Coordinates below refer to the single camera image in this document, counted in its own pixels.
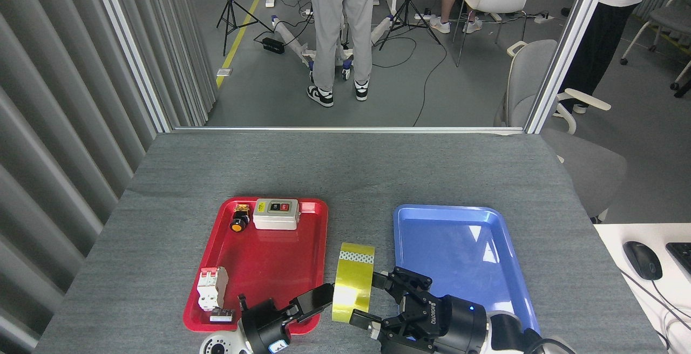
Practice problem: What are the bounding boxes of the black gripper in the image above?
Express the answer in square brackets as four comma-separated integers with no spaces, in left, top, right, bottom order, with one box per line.
[348,267,490,354]
[238,283,336,354]

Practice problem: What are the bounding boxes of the yellow tape roll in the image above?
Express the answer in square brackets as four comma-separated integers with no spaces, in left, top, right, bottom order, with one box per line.
[331,242,375,323]

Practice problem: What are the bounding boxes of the red plastic tray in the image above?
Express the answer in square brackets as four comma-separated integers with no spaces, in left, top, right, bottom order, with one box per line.
[183,197,329,335]

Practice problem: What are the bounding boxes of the white circuit breaker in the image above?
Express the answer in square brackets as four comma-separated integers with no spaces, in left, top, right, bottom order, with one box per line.
[197,267,229,312]

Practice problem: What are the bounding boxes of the blue plastic tray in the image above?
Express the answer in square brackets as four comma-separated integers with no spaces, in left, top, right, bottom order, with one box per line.
[393,205,541,336]

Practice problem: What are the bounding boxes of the yellow push button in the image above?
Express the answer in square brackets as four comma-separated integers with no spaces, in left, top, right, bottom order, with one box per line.
[229,203,252,233]

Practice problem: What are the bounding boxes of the white desk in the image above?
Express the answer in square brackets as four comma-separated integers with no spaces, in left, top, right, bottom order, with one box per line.
[593,223,691,354]

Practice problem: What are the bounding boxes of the black computer mouse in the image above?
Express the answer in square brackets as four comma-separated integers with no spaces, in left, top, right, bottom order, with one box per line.
[623,241,663,281]

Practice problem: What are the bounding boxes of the white stand on wheels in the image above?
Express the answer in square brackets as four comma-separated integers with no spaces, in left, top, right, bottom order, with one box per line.
[270,15,397,81]

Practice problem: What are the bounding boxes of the grey swivel chair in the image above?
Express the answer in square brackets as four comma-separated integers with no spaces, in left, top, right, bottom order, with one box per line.
[492,39,628,224]

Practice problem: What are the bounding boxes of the black keyboard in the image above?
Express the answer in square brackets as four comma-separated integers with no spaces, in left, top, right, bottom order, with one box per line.
[666,242,691,276]

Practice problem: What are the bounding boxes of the grey office chair white legs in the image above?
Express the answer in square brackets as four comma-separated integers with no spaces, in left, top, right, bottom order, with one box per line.
[620,0,691,91]

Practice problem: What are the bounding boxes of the grey switch box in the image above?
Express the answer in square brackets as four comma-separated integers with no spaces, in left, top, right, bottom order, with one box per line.
[253,199,300,231]

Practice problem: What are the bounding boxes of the silver horizontal frame rail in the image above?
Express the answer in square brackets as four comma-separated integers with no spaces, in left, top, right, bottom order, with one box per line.
[172,126,527,135]

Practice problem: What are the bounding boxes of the black floor cable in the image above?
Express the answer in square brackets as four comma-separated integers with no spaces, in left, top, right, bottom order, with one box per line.
[413,19,449,127]

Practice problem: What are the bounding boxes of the silver left frame post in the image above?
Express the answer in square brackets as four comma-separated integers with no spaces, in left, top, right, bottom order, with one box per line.
[88,0,173,133]

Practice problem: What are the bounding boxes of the silver frame post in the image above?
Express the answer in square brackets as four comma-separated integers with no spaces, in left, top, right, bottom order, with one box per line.
[88,0,173,133]
[525,0,616,134]

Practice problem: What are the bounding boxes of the silver right frame post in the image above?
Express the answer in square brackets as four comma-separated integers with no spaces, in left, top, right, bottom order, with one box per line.
[525,0,616,134]

